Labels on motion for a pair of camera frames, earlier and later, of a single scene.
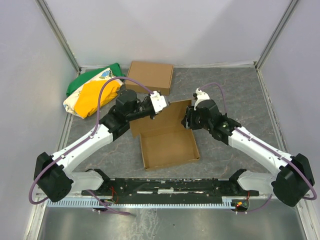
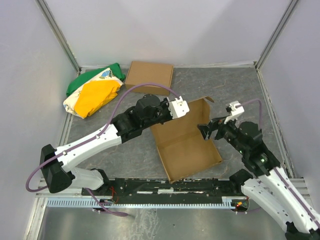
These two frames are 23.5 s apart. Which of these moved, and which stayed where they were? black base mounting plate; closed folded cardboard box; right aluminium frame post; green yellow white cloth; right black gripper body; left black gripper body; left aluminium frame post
Moved: right black gripper body; left black gripper body
Stayed: closed folded cardboard box; right aluminium frame post; left aluminium frame post; green yellow white cloth; black base mounting plate
